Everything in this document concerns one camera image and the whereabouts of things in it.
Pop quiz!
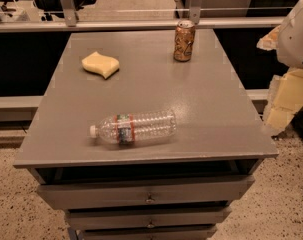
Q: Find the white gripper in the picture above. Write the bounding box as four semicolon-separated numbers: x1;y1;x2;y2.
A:
257;0;303;136

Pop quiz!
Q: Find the orange soda can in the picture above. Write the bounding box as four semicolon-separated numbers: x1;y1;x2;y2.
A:
173;20;196;62

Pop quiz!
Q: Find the top grey drawer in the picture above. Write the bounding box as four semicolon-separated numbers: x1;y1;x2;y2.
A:
37;175;254;210

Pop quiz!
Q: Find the grey drawer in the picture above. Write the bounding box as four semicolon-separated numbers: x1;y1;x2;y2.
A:
37;175;254;210
83;225;217;240
66;205;231;230

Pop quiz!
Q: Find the grey drawer cabinet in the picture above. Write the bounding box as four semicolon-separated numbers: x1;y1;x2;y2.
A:
15;30;277;240

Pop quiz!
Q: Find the clear plastic water bottle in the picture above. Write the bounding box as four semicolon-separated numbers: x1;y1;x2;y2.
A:
89;109;177;144

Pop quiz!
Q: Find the yellow sponge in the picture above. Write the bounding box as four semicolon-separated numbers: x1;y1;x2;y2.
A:
82;52;120;79

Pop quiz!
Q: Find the bottom grey drawer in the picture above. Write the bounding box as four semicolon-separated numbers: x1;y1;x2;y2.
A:
83;225;217;240

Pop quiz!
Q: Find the middle grey drawer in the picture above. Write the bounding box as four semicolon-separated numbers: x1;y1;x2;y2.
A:
66;205;231;230

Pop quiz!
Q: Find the grey metal rail frame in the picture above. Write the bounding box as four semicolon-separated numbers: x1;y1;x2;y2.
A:
0;0;283;32

